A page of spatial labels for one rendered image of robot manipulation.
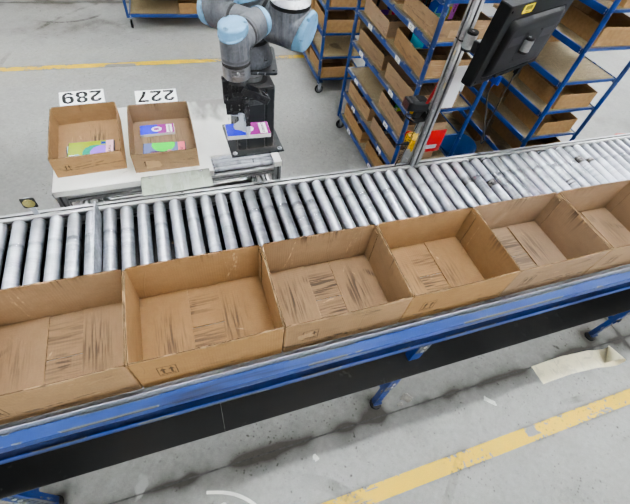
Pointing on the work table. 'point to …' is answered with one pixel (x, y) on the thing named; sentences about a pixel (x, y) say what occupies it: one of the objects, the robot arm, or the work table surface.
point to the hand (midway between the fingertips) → (247, 128)
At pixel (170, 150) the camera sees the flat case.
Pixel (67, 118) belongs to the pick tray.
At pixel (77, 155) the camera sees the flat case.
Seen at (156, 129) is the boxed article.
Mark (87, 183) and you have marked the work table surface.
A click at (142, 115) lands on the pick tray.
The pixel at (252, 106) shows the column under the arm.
